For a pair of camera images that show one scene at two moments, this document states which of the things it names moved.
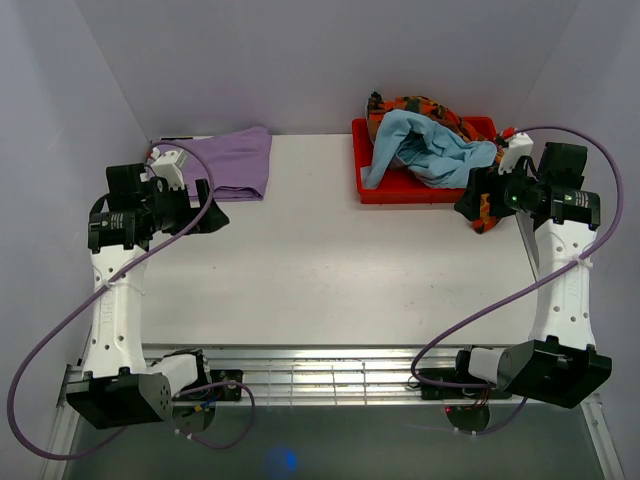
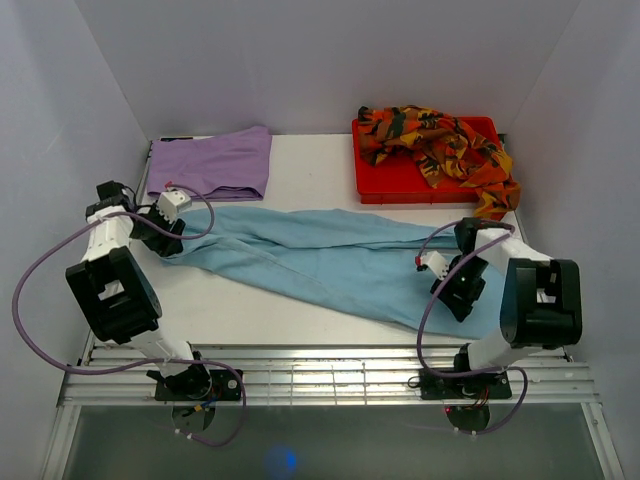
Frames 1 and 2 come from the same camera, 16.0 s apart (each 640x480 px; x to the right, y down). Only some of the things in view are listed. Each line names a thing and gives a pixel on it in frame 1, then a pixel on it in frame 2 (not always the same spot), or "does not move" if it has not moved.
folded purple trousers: x=239 y=162 does not move
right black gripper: x=478 y=182 -> x=458 y=308
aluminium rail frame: x=335 y=376 does not move
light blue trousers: x=431 y=153 -> x=368 y=258
